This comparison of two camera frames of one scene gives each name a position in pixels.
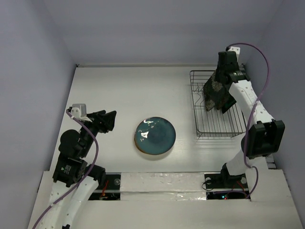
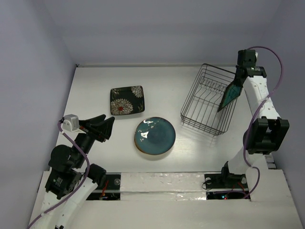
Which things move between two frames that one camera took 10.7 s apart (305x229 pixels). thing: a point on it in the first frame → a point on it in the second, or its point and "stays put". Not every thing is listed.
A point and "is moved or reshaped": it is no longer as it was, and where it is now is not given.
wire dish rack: x=213 y=123 is moved or reshaped
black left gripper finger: x=110 y=116 → x=106 y=127
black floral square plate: x=215 y=91 → x=127 y=100
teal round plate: x=155 y=135 stays put
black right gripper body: x=220 y=79 → x=239 y=78
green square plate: x=230 y=101 is moved or reshaped
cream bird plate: x=144 y=141 stays put
